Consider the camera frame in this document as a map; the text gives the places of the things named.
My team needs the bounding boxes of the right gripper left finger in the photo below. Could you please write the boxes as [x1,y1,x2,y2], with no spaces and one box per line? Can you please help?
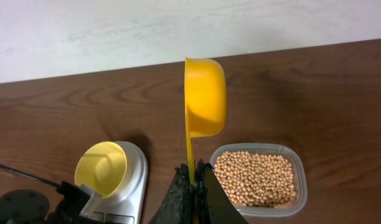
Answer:
[149,164,195,224]

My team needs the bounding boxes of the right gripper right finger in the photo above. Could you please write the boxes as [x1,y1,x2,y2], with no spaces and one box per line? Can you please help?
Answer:
[195,160,248,224]

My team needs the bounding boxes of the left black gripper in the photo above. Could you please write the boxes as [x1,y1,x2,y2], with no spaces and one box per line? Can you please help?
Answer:
[0,181,90,224]

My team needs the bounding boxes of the pale yellow bowl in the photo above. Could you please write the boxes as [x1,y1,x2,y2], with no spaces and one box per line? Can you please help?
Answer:
[75,141,133,198]

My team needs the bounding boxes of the yellow measuring scoop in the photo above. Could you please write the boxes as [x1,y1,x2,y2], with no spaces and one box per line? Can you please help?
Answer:
[184,58,227,184]

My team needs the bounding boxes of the white digital kitchen scale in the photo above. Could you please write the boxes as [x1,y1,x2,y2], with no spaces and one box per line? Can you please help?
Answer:
[79,141,148,224]

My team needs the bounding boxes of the soybeans in container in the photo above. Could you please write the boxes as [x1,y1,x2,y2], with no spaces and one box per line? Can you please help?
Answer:
[214,151,297,208]

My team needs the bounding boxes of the clear plastic container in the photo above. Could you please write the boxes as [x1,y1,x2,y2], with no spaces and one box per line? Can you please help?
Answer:
[210,143,308,218]

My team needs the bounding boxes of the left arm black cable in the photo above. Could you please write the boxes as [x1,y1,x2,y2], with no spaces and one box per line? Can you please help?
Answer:
[0,162,62,189]

